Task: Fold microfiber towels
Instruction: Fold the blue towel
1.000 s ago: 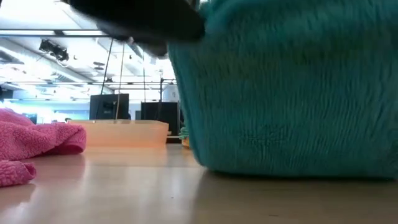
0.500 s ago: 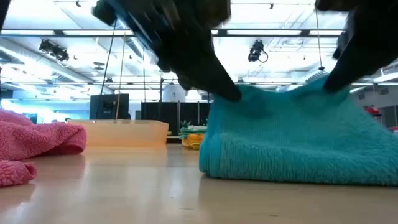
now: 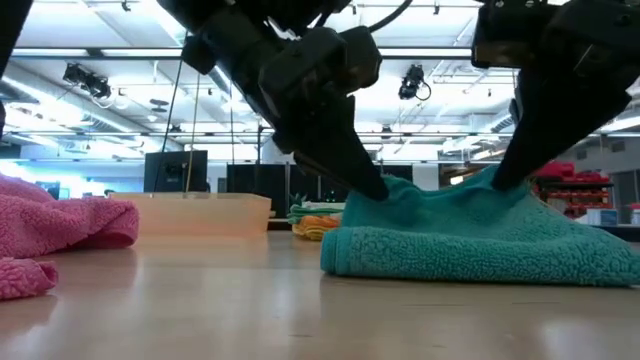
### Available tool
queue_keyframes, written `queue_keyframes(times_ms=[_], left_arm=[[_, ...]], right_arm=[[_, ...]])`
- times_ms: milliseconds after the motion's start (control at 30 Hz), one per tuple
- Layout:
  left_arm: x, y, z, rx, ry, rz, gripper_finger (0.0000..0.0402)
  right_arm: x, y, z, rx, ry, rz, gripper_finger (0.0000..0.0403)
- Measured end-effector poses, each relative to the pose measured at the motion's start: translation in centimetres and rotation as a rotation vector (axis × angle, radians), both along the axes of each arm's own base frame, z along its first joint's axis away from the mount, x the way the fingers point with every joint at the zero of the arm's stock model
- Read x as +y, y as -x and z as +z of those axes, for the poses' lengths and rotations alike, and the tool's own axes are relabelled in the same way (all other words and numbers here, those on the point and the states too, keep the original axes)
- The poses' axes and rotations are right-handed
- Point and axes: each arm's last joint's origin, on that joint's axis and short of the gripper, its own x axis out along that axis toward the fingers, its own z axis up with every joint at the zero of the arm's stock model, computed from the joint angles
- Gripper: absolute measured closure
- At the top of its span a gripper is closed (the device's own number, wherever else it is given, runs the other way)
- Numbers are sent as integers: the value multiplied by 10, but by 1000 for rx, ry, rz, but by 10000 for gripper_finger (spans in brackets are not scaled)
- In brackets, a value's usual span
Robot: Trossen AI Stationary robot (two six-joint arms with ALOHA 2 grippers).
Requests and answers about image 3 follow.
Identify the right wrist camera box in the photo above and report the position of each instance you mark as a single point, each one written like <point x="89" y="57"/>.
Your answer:
<point x="505" y="35"/>

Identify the black computer monitor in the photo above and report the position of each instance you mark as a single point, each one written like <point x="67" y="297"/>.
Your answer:
<point x="170" y="172"/>

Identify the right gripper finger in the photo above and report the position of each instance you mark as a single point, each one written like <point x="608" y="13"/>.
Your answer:
<point x="525" y="135"/>
<point x="560" y="140"/>

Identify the yellow microfiber towel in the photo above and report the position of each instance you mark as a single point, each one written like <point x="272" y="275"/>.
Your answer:
<point x="312" y="234"/>

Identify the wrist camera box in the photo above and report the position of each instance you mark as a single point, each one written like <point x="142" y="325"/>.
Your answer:
<point x="505" y="35"/>
<point x="325" y="60"/>

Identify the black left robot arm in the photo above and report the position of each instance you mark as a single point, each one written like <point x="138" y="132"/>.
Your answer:
<point x="240" y="30"/>

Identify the black ceiling mounted camera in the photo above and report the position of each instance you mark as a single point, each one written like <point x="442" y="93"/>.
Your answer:
<point x="411" y="82"/>

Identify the black partition curtain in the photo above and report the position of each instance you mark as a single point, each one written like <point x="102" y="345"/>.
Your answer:
<point x="260" y="182"/>

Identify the teal microfiber towel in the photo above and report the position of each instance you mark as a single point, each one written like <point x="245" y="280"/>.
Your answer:
<point x="475" y="240"/>

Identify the white and blue box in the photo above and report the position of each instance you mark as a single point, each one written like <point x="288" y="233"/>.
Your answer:
<point x="602" y="216"/>

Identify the black ceiling spotlight cluster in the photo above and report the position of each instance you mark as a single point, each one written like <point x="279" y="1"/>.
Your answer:
<point x="87" y="80"/>

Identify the orange translucent plastic bin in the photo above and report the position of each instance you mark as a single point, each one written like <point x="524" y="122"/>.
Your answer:
<point x="200" y="215"/>

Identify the shelf with red bins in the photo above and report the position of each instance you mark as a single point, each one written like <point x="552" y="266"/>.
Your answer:
<point x="575" y="195"/>

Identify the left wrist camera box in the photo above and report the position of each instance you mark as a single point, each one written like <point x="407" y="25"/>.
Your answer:
<point x="325" y="60"/>

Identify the orange microfiber towel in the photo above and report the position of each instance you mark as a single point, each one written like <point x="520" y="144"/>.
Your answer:
<point x="320" y="221"/>

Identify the pink microfiber towel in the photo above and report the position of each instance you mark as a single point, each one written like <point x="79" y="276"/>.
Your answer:
<point x="50" y="220"/>

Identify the light green microfiber towel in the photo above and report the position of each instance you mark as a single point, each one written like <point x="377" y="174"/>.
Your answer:
<point x="305" y="212"/>

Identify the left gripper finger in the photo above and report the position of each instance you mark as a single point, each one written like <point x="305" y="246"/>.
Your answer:
<point x="340" y="160"/>
<point x="362" y="155"/>

